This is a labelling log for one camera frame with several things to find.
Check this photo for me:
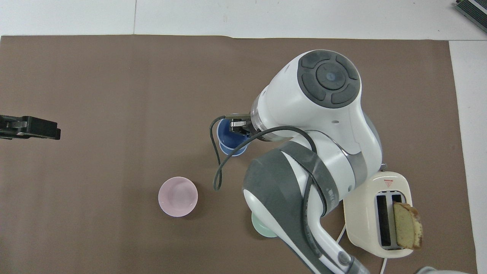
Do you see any blue cup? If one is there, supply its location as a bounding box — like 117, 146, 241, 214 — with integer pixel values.
216, 118, 250, 157

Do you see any cream toaster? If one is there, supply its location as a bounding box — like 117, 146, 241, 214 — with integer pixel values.
343, 171, 414, 259

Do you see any dark ribbed device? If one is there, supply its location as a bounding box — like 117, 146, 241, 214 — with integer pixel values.
455, 0, 487, 34

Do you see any white toaster cable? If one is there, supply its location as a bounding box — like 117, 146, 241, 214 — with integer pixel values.
336, 224, 389, 274

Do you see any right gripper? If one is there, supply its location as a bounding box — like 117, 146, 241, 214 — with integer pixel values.
229, 116, 255, 139

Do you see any black cable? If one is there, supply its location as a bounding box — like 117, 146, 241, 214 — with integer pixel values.
210, 113, 330, 267

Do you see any mint green cup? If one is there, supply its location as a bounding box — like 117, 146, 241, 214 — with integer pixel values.
251, 211, 279, 239

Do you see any slice of bread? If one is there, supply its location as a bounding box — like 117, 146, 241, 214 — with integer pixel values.
393, 202, 423, 251

